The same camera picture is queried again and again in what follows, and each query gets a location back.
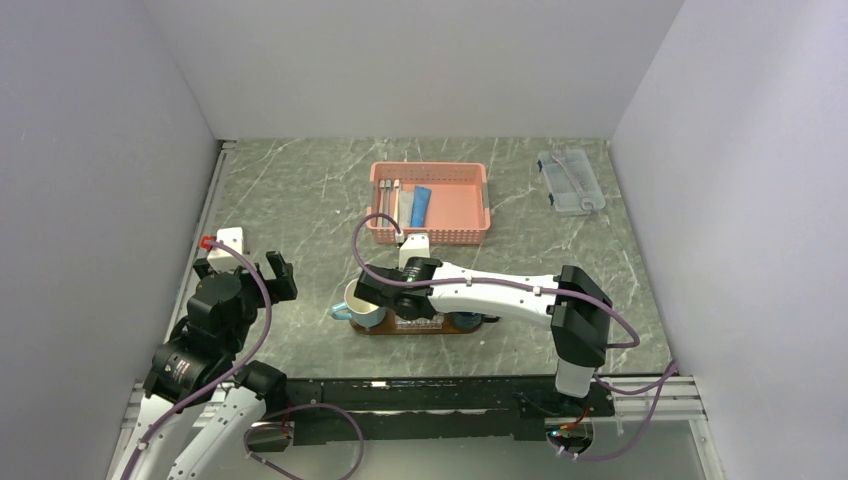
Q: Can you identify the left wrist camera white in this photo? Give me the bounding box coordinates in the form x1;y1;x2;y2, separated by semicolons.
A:
199;227;250;272

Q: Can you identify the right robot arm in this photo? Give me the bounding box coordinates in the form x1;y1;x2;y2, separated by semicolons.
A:
354;257;613;415

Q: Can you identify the clear acrylic holder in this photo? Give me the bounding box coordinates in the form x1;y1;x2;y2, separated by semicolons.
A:
395;314;444;331

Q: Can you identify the brown wooden oval tray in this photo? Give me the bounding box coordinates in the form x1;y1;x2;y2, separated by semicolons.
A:
347;311;484;336

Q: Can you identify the clear plastic storage box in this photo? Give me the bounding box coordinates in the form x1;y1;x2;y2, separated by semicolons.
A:
537;148;606;216

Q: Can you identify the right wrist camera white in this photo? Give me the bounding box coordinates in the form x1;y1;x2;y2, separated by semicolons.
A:
398;233;431;269

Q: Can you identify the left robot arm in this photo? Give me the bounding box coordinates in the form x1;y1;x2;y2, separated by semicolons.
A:
112;251;297;479

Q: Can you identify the blue toothpaste tube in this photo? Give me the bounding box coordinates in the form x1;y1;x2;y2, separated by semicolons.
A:
410;185;432;228

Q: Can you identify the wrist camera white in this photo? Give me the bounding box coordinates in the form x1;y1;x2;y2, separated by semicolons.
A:
199;227;250;272
398;233;431;269

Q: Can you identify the dark blue mug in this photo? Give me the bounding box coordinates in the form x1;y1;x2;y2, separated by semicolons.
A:
449;312;501;332

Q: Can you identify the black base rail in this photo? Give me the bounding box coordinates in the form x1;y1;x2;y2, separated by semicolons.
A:
287;374;615;446

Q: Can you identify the light blue mug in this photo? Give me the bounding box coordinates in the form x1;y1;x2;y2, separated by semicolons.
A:
329;280;387;329

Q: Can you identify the pink plastic basket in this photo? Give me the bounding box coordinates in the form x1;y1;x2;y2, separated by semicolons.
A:
366;162;491;245

